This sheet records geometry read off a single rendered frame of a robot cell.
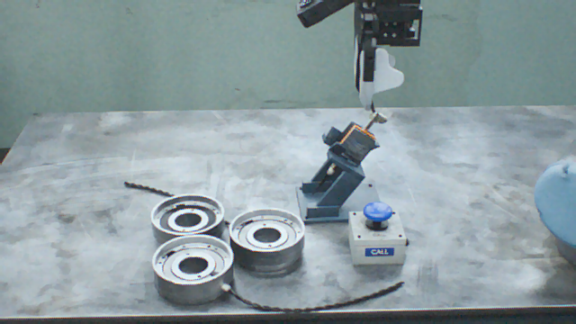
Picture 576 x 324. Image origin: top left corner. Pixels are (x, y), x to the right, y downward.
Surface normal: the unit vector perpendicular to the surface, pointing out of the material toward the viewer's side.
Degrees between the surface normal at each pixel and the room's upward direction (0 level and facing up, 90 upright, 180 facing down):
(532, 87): 90
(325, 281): 0
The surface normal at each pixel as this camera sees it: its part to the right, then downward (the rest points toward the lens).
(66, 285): 0.00, -0.87
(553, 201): -0.69, 0.46
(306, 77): 0.04, 0.49
